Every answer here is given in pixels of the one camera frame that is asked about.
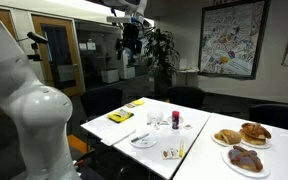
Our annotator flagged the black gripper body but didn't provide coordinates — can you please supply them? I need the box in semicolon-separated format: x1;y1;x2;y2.
115;23;142;60

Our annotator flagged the dark sachet stick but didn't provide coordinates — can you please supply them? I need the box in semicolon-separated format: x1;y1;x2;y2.
131;133;149;142

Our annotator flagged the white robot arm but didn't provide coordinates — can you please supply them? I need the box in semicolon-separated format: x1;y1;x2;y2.
0;20;81;180

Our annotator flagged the clear glass bowl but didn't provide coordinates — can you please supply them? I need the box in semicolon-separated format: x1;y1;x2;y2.
147;111;163;124

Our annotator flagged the white round plate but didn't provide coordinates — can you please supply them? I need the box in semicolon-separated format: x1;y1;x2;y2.
129;133;158;148

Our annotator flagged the small sachet packets card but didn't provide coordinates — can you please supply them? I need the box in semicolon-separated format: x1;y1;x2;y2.
161;148;179;160

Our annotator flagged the white plate under roll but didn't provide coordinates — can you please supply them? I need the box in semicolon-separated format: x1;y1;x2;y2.
210;132;241;147

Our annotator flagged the white plate under bun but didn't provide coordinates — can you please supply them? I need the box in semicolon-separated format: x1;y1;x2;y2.
241;139;272;149

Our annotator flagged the white plate under dark bread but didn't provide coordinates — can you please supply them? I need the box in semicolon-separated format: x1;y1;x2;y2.
221;149;271;179

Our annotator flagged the potted green plant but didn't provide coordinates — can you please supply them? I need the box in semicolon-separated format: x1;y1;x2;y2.
144;29;180;95

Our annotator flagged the yellow sticky note pad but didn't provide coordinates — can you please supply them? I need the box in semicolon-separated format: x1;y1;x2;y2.
131;100;145;106

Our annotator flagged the small round side table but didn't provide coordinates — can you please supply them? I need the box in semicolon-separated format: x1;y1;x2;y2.
177;67;199;85

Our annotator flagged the black chair near left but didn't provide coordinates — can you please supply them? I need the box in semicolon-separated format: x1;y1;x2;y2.
80;87;123;120

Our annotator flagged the black chair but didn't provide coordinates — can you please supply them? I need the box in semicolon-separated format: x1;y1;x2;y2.
80;87;123;120
167;86;205;109
249;104;288;130

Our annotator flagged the wooden door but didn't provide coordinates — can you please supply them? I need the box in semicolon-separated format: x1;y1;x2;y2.
32;15;82;96

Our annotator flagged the yellow green crayon box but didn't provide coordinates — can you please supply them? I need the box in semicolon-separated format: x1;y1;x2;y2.
108;109;133;123

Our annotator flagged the black chair far middle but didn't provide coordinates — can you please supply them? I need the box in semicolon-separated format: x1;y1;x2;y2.
167;86;205;109

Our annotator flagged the small white saucer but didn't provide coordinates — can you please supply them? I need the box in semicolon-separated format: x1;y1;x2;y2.
166;114;185;125

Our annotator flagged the white paper napkin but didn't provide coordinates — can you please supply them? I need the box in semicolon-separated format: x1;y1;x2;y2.
100;125;136;146

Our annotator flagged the large framed map poster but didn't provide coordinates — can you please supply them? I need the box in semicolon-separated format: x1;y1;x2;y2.
198;0;270;80

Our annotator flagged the yellow marker pen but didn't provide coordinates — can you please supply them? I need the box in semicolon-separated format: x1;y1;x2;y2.
179;140;184;158

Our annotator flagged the light brown bread roll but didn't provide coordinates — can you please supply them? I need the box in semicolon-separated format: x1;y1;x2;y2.
215;129;241;144

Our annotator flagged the brown crossed bun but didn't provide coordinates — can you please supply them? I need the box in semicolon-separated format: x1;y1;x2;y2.
239;123;272;142

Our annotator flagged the black chair far right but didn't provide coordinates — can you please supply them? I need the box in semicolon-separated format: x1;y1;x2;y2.
249;104;288;130

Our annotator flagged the dark chocolate crossed bread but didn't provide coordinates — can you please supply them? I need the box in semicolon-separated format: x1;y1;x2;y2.
228;145;263;173

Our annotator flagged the black camera on stand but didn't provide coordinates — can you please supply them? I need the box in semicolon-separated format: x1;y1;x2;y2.
27;31;48;61

